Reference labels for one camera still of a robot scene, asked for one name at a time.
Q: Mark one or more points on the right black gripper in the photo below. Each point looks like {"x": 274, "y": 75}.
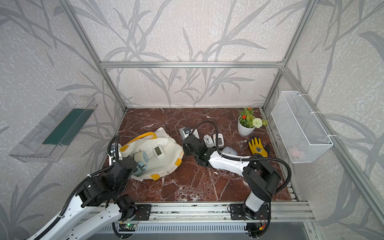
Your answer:
{"x": 185, "y": 150}

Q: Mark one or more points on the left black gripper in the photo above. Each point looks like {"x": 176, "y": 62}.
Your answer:
{"x": 133, "y": 169}

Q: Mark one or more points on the grey blue square clock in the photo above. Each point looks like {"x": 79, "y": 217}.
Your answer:
{"x": 195, "y": 133}

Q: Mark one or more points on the white canvas tote bag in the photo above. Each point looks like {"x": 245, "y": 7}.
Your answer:
{"x": 157, "y": 168}

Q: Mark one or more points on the white digital paw clock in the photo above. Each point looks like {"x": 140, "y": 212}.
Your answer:
{"x": 219, "y": 139}

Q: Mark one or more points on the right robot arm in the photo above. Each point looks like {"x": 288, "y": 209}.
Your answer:
{"x": 260, "y": 175}

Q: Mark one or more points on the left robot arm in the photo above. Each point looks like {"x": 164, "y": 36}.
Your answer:
{"x": 97, "y": 201}

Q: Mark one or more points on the blue twin bell alarm clock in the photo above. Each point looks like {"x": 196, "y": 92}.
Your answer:
{"x": 142, "y": 159}

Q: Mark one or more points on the grey green square clock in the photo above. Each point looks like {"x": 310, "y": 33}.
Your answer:
{"x": 159, "y": 152}

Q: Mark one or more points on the potted artificial flower plant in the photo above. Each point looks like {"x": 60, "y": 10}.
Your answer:
{"x": 247, "y": 122}

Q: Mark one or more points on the yellow work glove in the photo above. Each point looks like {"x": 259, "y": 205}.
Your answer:
{"x": 256, "y": 146}

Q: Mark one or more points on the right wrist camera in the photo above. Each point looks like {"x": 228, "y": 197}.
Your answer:
{"x": 186, "y": 131}

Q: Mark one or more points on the clear plastic wall shelf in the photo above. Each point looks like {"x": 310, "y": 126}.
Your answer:
{"x": 47, "y": 142}

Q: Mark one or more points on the white wire mesh basket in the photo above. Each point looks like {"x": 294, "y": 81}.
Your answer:
{"x": 302, "y": 134}

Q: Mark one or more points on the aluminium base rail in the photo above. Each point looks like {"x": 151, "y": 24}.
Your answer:
{"x": 201, "y": 212}

